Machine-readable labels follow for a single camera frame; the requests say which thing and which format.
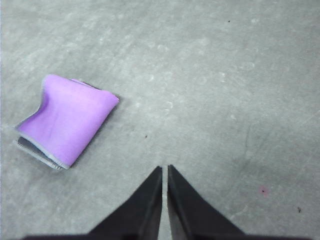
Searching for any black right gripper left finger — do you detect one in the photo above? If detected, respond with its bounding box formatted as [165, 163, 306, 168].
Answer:
[87, 165, 163, 240]

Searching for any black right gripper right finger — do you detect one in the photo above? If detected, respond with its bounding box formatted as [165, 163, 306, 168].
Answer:
[166, 164, 245, 240]

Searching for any purple towel with grey hem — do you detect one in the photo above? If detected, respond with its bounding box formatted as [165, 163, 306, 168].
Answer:
[13, 73, 121, 172]

